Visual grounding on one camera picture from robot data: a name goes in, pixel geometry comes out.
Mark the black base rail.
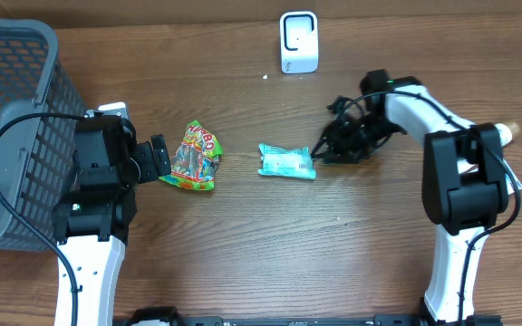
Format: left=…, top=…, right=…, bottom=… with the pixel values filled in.
left=113, top=306, right=503, bottom=326

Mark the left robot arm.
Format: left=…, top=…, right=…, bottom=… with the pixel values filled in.
left=52, top=112, right=170, bottom=325

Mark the teal tissue packet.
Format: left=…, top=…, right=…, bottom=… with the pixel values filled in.
left=258, top=143, right=316, bottom=180

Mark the white barcode scanner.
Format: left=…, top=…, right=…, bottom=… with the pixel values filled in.
left=279, top=11, right=319, bottom=74

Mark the colourful Haribo candy bag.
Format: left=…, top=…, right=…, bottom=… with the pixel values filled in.
left=159, top=120, right=224, bottom=191

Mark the white Hansaplast plaster box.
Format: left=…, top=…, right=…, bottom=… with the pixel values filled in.
left=503, top=159, right=522, bottom=195

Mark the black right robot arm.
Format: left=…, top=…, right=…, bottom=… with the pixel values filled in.
left=311, top=70, right=522, bottom=325

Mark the white tube with gold cap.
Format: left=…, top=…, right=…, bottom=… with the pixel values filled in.
left=495, top=121, right=521, bottom=147

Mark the grey plastic shopping basket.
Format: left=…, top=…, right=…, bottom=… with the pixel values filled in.
left=0, top=19, right=87, bottom=251

